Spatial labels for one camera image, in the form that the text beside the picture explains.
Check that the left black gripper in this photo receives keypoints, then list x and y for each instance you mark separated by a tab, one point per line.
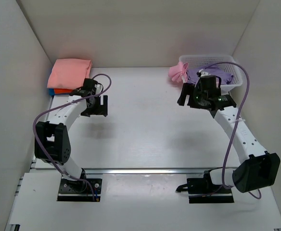
100	109

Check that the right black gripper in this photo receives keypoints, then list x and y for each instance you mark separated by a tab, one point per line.
190	89

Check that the purple t shirt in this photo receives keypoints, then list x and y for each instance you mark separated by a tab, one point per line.
226	77

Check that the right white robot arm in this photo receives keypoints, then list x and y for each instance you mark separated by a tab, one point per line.
258	168

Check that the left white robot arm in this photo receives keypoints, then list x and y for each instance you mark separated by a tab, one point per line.
52	143

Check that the folded salmon pink t shirt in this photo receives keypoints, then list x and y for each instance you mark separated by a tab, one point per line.
69	73

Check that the white plastic basket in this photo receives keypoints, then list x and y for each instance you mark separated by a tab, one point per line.
195	61

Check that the folded orange t shirt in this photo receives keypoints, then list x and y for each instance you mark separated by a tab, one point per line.
62	91

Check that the folded blue t shirt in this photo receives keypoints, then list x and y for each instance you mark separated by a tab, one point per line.
51	92

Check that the aluminium rail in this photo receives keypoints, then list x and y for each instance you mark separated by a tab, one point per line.
40	166

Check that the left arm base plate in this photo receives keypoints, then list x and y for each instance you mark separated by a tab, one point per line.
74	191

